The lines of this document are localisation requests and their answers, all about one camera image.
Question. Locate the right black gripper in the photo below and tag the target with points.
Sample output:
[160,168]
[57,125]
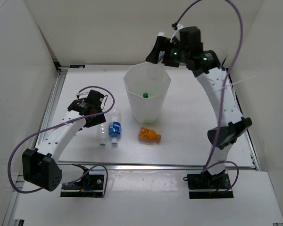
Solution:
[162,44]

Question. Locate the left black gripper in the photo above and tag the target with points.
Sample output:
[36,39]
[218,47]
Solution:
[99,119]

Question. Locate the clear unlabelled plastic bottle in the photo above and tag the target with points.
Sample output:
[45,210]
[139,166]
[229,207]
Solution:
[102,134]

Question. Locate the blue label clear bottle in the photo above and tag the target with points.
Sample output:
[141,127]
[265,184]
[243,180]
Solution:
[114,126]

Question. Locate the white label clear bottle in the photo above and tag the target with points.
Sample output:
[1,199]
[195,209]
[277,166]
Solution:
[160,39]

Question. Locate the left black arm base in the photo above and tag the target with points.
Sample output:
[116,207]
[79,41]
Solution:
[90,185]

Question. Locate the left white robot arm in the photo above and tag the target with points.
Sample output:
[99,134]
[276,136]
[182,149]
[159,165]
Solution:
[40,165]

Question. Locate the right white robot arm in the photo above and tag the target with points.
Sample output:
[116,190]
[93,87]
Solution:
[207,69]

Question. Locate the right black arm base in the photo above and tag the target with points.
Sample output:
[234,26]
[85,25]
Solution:
[206,186]

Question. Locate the white faceted plastic bin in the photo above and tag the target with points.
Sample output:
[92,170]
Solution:
[146,85]

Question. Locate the orange juice bottle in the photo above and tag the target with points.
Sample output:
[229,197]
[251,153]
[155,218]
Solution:
[148,135]

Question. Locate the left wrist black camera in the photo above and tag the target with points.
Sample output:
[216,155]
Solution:
[95,97]

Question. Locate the wrist black camera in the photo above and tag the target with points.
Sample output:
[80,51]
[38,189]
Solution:
[191,36]
[95,97]

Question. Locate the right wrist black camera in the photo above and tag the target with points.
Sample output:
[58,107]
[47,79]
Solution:
[191,36]

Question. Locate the aluminium front rail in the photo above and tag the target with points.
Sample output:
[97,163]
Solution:
[111,166]

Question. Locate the aluminium left frame rail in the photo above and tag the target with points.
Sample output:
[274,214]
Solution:
[9,214]

